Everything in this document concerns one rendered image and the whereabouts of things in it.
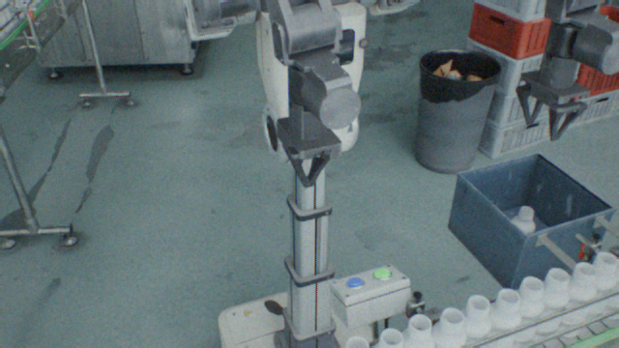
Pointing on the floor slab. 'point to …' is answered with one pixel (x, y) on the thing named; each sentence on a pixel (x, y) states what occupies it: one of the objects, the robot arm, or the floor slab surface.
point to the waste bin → (453, 108)
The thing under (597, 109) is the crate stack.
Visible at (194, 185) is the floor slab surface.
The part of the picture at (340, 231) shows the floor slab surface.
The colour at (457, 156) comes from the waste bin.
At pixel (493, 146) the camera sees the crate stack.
